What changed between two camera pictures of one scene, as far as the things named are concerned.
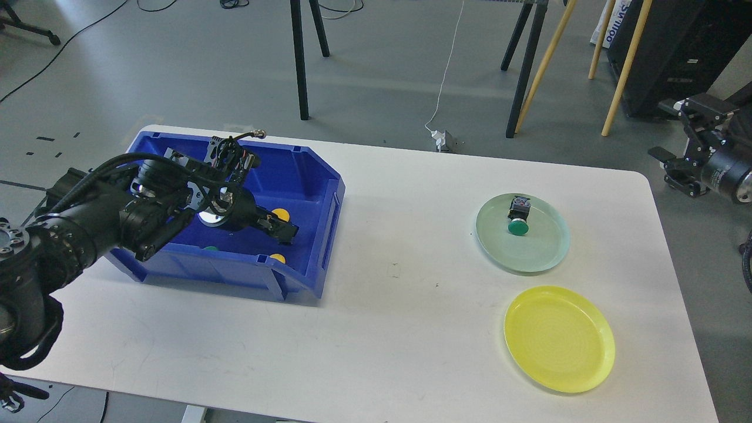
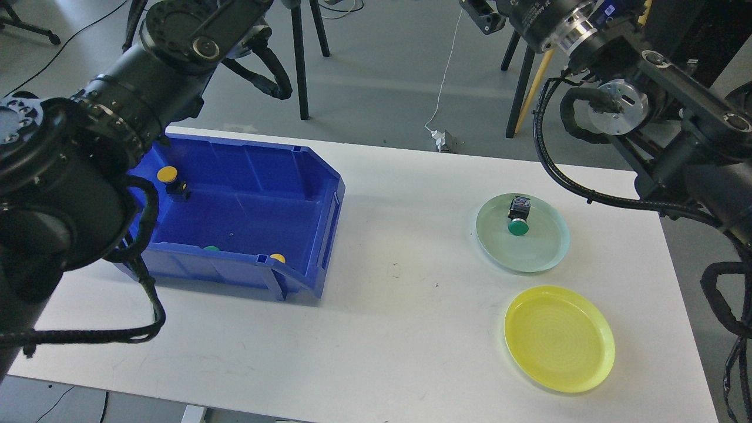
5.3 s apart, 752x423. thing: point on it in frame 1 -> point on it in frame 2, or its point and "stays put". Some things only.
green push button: [519, 213] stays put
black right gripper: [711, 162] -> [549, 26]
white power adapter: [439, 137] stays put
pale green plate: [544, 245] stays put
